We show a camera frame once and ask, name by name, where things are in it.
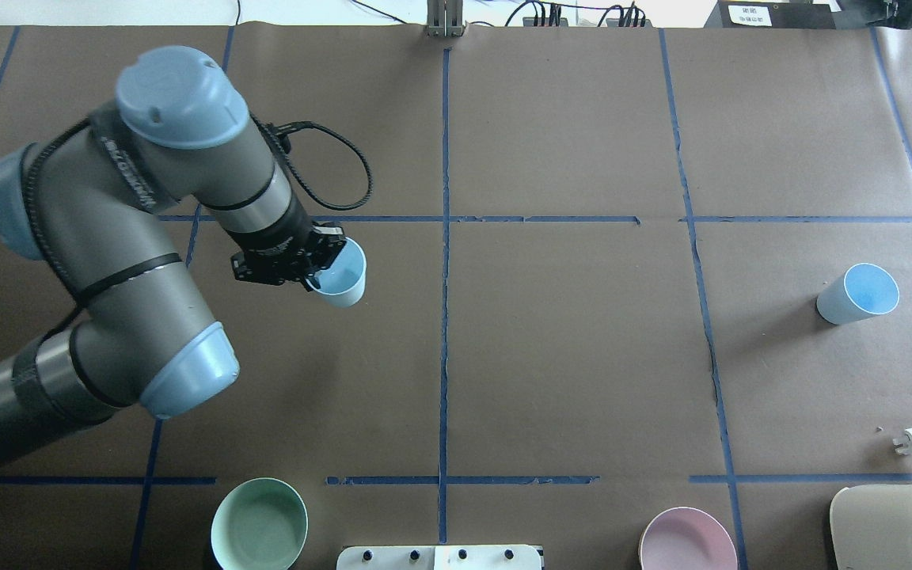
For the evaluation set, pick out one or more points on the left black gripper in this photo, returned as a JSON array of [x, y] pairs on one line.
[[285, 230]]

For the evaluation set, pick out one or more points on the light blue cup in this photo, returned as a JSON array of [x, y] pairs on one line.
[[863, 291], [344, 284]]

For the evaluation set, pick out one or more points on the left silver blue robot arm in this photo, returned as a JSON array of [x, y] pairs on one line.
[[88, 203]]

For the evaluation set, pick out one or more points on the green bowl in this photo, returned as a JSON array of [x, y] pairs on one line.
[[262, 523]]

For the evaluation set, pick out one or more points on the far orange black connector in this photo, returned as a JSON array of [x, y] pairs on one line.
[[544, 15]]

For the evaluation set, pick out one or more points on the pink bowl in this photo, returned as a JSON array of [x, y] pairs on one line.
[[686, 538]]

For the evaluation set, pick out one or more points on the black box with label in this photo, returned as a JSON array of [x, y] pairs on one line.
[[769, 14]]

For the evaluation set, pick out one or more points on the white toaster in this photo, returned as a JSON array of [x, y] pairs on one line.
[[871, 527]]

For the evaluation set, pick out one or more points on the aluminium frame post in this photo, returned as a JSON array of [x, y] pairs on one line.
[[445, 18]]

